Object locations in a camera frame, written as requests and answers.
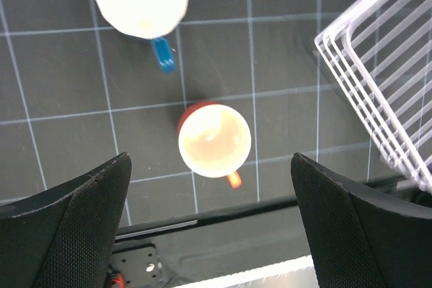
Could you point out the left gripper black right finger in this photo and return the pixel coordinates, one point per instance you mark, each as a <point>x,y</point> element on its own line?
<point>359,236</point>

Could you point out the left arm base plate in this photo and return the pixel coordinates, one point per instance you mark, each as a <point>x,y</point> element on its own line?
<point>138,266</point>

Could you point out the black gridded table mat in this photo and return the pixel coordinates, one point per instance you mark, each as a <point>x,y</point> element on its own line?
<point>75,92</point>

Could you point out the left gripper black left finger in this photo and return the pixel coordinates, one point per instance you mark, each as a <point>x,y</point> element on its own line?
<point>64,236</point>

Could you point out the orange mug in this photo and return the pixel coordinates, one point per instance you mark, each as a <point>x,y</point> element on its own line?
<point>214,140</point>

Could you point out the slotted cable duct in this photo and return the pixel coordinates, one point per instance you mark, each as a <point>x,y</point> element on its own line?
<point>298,272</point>

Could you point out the white wire dish rack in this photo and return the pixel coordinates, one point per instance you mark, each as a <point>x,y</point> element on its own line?
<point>379,52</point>

